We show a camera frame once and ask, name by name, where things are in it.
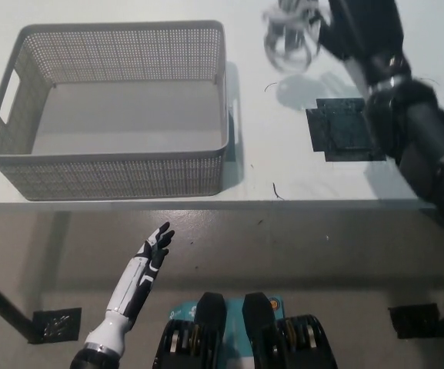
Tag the grey perforated plastic basket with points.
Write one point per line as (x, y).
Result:
(129, 115)

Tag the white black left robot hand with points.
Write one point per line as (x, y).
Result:
(141, 276)

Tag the black tape patch on table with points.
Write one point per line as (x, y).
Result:
(341, 130)

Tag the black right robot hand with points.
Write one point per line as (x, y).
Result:
(364, 27)

